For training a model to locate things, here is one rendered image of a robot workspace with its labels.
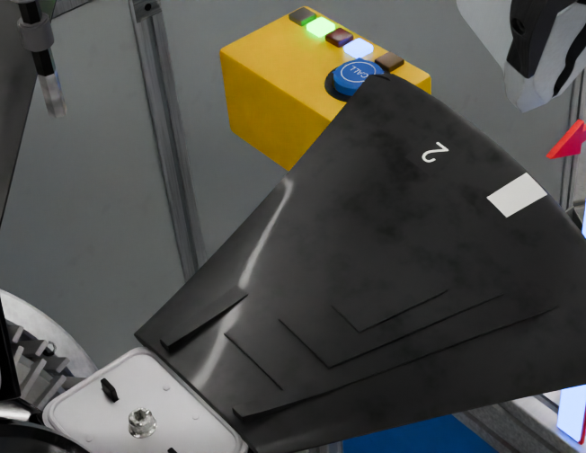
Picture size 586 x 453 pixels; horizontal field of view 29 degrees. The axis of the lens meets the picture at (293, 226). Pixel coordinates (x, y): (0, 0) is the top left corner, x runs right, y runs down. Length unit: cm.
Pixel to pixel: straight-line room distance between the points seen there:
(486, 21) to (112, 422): 25
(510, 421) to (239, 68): 37
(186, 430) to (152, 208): 98
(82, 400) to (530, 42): 27
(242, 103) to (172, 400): 48
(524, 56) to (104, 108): 93
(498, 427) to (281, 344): 47
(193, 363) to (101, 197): 90
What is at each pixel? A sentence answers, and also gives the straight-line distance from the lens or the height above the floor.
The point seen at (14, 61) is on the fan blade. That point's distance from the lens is 49.
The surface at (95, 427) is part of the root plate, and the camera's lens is 54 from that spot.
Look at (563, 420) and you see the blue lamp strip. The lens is 92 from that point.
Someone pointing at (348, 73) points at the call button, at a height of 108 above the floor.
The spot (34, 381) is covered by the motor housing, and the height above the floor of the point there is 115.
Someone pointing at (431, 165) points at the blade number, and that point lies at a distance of 63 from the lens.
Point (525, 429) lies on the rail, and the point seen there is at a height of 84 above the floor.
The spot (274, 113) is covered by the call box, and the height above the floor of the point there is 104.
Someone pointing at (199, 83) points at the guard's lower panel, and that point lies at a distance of 145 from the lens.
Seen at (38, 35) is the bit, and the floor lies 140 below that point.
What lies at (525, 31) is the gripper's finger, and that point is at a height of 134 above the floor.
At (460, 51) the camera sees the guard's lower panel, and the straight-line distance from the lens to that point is 181.
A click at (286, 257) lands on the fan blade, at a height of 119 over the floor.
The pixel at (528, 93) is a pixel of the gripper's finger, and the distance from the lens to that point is 53.
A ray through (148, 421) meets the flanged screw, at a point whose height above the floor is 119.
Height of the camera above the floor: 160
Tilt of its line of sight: 42 degrees down
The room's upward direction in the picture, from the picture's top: 6 degrees counter-clockwise
